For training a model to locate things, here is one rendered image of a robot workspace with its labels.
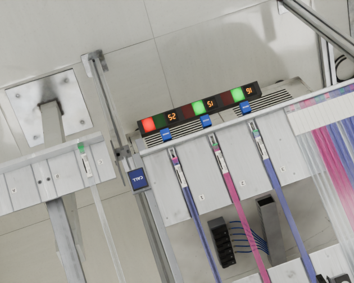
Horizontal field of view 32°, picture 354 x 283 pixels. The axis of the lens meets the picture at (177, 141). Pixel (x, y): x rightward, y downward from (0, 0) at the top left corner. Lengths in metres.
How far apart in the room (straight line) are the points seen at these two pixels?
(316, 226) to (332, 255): 0.48
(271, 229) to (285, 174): 0.37
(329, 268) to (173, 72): 1.04
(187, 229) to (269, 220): 0.25
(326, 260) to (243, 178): 0.29
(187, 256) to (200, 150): 0.47
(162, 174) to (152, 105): 0.80
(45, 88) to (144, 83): 0.36
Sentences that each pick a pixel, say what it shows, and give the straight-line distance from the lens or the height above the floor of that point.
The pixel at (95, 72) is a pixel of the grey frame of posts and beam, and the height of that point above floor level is 0.12.
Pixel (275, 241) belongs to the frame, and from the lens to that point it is 1.96.
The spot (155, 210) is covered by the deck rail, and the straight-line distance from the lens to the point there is 1.54.
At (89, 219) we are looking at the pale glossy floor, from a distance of 2.56.
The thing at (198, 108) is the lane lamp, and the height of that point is 0.66.
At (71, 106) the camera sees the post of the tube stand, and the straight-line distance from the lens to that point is 2.28.
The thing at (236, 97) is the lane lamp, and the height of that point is 0.66.
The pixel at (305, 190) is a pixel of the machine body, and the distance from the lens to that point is 1.94.
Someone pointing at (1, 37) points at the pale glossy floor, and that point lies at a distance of 2.18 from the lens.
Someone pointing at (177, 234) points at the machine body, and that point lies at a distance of 1.88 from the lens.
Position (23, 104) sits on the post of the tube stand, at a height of 0.01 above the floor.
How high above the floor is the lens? 2.05
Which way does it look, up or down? 57 degrees down
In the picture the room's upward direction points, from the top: 154 degrees clockwise
